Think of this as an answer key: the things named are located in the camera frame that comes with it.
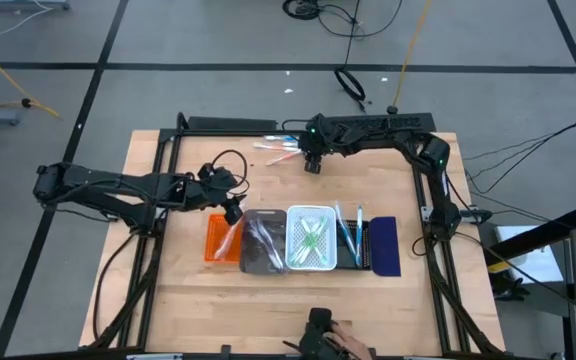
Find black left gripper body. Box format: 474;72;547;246
198;163;246;227

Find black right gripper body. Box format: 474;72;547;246
299;114;334;175

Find grey packaged toothbrush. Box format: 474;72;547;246
246;218;278;269
257;217;288;271
253;219;285;274

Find orange slotted plastic basket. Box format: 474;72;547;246
202;213;245;265

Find grey translucent plastic bin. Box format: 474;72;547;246
238;208;289;275

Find white perforated plastic basket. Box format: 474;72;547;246
284;203;338;272

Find black perforated cover panel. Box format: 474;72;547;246
327;113;437;135

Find black flat cover panel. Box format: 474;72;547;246
186;115;278;132

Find black slotted plastic basket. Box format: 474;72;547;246
335;219;373;272

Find dark blue plastic lid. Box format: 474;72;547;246
367;215;402;278

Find person's hand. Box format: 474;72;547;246
328;322;375;360

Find black clamp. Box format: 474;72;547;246
490;273;532;302

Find black slanted beam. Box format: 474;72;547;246
482;203;576;261

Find white box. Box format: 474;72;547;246
493;224;565;286

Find black left camera cable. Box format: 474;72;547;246
210;148;250;194

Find black camera cable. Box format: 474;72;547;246
281;118;314;132
210;148;250;194

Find black right camera cable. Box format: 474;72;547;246
281;118;314;132

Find black aluminium table frame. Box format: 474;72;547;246
80;112;507;360

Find black looped floor cable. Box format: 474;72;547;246
333;0;368;114

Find yellow hanging power cord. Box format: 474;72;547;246
386;0;433;115

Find black coiled cable bundle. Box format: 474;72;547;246
281;0;404;40

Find black arm base cable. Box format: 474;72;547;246
91;230;142;346

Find black side cables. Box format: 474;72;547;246
461;121;576;196

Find white floor cable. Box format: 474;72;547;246
0;0;55;65

